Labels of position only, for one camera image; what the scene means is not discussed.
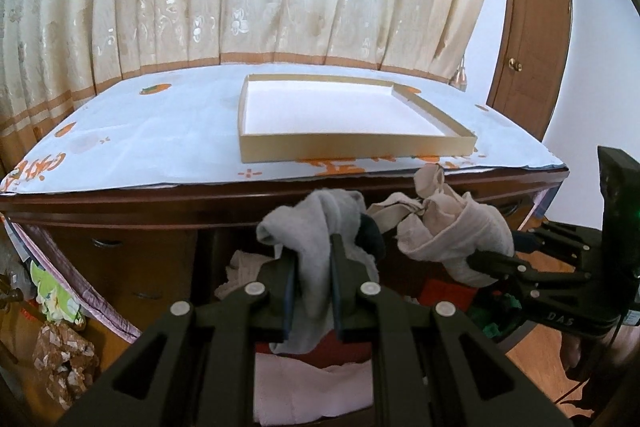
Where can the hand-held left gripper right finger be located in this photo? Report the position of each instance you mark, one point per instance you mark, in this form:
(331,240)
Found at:
(338,297)

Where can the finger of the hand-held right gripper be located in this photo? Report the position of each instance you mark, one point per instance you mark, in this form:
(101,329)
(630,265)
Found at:
(565,242)
(521,274)

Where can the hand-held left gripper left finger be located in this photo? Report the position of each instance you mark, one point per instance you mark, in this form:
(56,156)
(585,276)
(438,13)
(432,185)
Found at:
(289,302)

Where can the light grey underwear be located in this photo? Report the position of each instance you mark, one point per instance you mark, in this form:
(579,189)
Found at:
(320,257)

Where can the green underwear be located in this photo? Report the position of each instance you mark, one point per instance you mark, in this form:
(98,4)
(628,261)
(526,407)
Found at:
(492,322)

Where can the white underwear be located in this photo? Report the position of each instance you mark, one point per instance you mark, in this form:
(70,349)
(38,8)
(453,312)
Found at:
(245,267)

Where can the wooden drawer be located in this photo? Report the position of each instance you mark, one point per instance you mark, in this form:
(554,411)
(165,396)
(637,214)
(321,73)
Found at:
(400,277)

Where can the beige underwear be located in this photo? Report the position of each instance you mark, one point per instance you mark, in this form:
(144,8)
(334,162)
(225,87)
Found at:
(450,232)

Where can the pale pink underwear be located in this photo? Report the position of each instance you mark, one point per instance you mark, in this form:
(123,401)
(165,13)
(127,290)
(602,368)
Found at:
(310,387)

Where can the shallow cardboard box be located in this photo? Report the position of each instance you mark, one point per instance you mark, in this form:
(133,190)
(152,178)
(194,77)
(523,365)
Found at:
(350,149)

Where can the person's right hand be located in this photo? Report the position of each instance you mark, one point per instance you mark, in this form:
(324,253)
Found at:
(571,352)

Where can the brass door knob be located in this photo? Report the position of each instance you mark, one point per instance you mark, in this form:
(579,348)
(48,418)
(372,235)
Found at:
(515,66)

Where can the curtain tassel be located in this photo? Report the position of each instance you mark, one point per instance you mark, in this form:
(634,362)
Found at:
(459,74)

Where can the brown wooden door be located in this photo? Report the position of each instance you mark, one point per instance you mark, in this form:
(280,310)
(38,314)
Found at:
(530,32)

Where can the pink striped cloth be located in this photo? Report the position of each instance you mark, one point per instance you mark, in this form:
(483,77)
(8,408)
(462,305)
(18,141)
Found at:
(75,279)

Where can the white persimmon print tablecloth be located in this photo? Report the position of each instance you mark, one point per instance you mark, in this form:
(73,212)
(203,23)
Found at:
(150,132)

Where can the brown patterned bag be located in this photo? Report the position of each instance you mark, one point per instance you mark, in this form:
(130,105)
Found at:
(65,359)

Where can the green yellow printed cloth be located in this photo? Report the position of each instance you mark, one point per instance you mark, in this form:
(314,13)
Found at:
(55,294)

